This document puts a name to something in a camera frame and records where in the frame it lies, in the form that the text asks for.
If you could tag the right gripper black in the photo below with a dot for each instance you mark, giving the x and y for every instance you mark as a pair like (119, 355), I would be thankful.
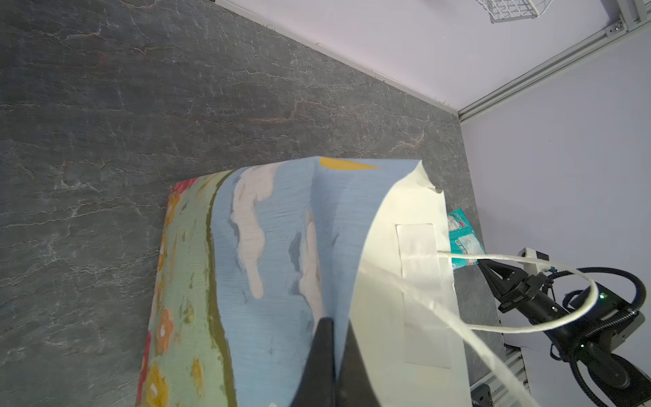
(515, 289)

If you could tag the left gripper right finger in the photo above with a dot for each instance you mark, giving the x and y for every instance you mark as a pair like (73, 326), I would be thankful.
(353, 385)

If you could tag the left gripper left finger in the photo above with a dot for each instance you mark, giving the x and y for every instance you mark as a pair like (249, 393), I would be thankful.
(317, 385)

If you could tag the teal Fox's candy bag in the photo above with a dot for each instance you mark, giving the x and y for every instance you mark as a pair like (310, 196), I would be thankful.
(462, 236)

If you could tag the illustrated paper gift bag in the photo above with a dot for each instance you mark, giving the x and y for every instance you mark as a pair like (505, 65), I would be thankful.
(250, 260)

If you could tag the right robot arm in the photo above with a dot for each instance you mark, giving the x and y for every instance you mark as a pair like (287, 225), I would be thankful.
(588, 341)

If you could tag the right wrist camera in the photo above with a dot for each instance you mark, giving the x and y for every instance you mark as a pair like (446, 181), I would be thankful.
(534, 269)

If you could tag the long white wire basket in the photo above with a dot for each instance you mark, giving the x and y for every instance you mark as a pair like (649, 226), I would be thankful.
(501, 11)

